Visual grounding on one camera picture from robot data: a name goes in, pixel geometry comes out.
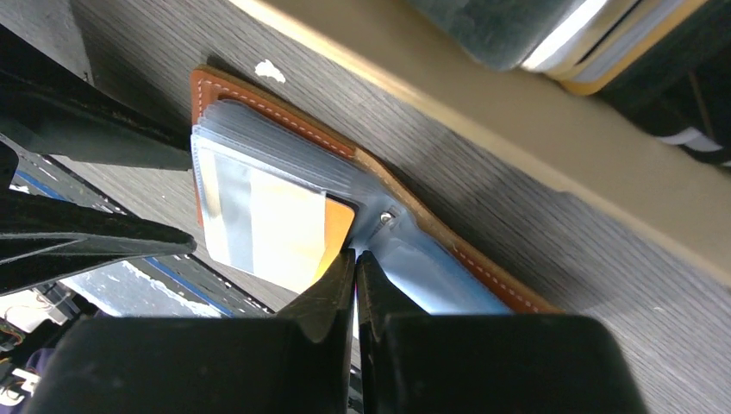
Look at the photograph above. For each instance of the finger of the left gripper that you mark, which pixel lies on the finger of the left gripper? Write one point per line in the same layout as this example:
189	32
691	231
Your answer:
45	239
48	110

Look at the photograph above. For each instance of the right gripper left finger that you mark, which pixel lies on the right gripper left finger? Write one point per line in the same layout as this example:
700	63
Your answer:
296	361

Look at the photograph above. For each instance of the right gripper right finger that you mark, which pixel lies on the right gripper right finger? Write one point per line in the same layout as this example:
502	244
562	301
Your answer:
414	362

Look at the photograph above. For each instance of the orange credit card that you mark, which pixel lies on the orange credit card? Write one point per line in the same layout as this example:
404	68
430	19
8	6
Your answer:
266	226

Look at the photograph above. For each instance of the brown leather card holder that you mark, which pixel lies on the brown leather card holder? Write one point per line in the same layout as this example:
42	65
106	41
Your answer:
420	255

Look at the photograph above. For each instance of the beige oval card tray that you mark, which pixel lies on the beige oval card tray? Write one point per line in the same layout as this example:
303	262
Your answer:
568	143

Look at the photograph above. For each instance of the striped credit cards stack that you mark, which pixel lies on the striped credit cards stack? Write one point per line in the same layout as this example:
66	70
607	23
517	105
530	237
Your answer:
663	65

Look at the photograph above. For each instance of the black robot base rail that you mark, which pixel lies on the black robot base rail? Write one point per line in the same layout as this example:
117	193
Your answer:
168	286

